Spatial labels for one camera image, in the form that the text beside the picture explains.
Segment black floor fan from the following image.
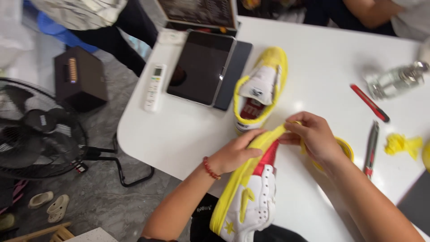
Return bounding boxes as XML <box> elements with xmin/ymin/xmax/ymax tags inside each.
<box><xmin>0</xmin><ymin>77</ymin><xmax>88</xmax><ymax>180</ymax></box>

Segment red bead bracelet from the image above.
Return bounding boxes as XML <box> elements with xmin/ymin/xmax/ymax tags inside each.
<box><xmin>202</xmin><ymin>156</ymin><xmax>222</xmax><ymax>180</ymax></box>

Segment clear glass bottle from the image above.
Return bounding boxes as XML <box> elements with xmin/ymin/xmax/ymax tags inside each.
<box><xmin>364</xmin><ymin>61</ymin><xmax>429</xmax><ymax>101</ymax></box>

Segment silver and red utility knife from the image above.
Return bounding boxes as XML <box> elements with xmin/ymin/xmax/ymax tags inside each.
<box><xmin>363</xmin><ymin>120</ymin><xmax>380</xmax><ymax>179</ymax></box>

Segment wooden rack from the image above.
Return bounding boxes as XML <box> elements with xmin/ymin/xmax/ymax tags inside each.
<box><xmin>3</xmin><ymin>221</ymin><xmax>75</xmax><ymax>242</ymax></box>

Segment dark grey mat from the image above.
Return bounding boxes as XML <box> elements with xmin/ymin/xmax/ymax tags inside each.
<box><xmin>396</xmin><ymin>170</ymin><xmax>430</xmax><ymax>236</ymax></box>

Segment person's black trousers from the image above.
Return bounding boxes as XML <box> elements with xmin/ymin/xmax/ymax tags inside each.
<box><xmin>190</xmin><ymin>193</ymin><xmax>308</xmax><ymax>242</ymax></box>

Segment white remote control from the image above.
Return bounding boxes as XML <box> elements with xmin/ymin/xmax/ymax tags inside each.
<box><xmin>143</xmin><ymin>63</ymin><xmax>167</xmax><ymax>112</ymax></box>

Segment grey tablet with cover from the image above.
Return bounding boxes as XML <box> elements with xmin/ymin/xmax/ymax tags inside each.
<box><xmin>166</xmin><ymin>30</ymin><xmax>253</xmax><ymax>112</ymax></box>

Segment white charger box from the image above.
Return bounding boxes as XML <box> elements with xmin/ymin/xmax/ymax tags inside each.
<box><xmin>157</xmin><ymin>29</ymin><xmax>188</xmax><ymax>45</ymax></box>

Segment person's right hand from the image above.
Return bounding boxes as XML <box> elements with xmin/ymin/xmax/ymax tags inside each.
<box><xmin>278</xmin><ymin>111</ymin><xmax>340</xmax><ymax>162</ymax></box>

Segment person's left hand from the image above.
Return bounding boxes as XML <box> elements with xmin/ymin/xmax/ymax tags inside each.
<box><xmin>209</xmin><ymin>128</ymin><xmax>268</xmax><ymax>175</ymax></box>

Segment white sneaker with yellow tape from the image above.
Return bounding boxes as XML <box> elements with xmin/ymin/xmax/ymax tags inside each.
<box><xmin>210</xmin><ymin>123</ymin><xmax>288</xmax><ymax>242</ymax></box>
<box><xmin>233</xmin><ymin>46</ymin><xmax>289</xmax><ymax>135</ymax></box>

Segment blue plastic stool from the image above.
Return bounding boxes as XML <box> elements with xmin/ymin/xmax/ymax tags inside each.
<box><xmin>23</xmin><ymin>0</ymin><xmax>99</xmax><ymax>54</ymax></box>

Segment black metal table leg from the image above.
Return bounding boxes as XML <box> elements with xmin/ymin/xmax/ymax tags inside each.
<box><xmin>81</xmin><ymin>133</ymin><xmax>155</xmax><ymax>188</ymax></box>

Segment yellow masking tape roll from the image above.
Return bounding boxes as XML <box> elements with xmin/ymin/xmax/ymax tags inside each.
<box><xmin>300</xmin><ymin>136</ymin><xmax>355</xmax><ymax>171</ymax></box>

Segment crumpled yellow tape scrap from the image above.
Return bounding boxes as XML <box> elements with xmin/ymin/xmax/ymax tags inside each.
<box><xmin>384</xmin><ymin>133</ymin><xmax>423</xmax><ymax>160</ymax></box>

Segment beige clog sandal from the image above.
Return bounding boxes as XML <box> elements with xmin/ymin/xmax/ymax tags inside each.
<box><xmin>47</xmin><ymin>194</ymin><xmax>70</xmax><ymax>223</ymax></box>
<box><xmin>28</xmin><ymin>191</ymin><xmax>54</xmax><ymax>210</ymax></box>

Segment dark brown speaker box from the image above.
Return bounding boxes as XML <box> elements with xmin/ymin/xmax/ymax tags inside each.
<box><xmin>54</xmin><ymin>46</ymin><xmax>109</xmax><ymax>113</ymax></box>

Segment black box with open lid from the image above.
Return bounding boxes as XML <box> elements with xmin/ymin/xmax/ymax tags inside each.
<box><xmin>155</xmin><ymin>0</ymin><xmax>241</xmax><ymax>37</ymax></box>

